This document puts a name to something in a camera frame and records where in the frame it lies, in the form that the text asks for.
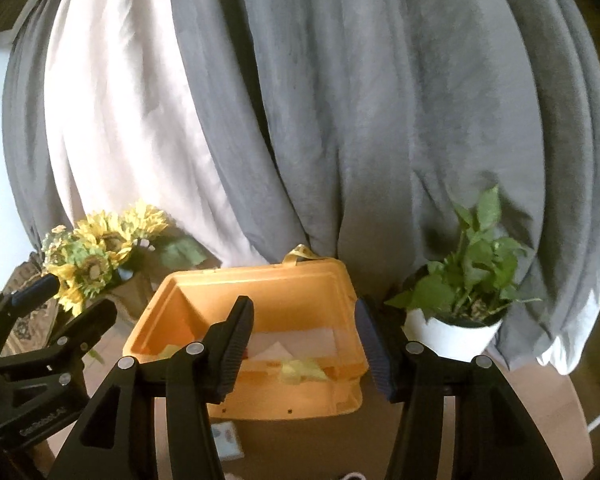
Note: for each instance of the orange plastic storage box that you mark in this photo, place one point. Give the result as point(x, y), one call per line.
point(292, 295)

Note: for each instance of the white plant pot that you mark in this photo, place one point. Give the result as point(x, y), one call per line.
point(447, 337)

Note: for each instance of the white sheer curtain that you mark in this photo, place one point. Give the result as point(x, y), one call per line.
point(122, 127)

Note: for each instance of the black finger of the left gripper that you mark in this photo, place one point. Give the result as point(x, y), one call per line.
point(16, 305)
point(79, 336)

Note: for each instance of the yellow sunflower bouquet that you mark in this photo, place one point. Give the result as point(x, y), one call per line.
point(106, 249)

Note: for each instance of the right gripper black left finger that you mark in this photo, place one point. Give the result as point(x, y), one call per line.
point(114, 437)

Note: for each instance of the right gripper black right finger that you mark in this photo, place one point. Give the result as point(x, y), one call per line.
point(494, 435)

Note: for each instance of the green leafy houseplant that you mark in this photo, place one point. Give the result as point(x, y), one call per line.
point(481, 247)

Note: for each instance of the grey curtain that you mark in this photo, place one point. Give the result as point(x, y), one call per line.
point(355, 126)

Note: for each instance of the white cloth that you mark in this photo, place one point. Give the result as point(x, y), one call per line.
point(292, 345)

